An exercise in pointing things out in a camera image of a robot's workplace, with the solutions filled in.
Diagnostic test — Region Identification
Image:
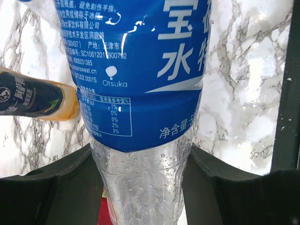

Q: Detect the tall orange juice bottle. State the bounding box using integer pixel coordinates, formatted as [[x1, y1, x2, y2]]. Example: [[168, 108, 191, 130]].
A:
[[0, 67, 79, 121]]

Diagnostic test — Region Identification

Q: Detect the blue label water bottle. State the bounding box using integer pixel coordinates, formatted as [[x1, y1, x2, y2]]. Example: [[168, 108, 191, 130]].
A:
[[18, 0, 213, 225]]

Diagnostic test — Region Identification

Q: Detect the red dragon fruit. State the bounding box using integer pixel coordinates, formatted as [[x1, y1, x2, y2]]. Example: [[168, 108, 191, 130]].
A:
[[97, 190, 113, 225]]

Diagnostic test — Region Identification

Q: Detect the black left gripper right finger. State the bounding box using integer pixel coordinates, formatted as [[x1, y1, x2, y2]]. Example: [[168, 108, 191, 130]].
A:
[[184, 145, 300, 225]]

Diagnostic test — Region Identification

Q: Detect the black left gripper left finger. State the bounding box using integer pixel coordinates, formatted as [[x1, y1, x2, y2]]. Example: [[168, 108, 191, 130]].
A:
[[0, 145, 103, 225]]

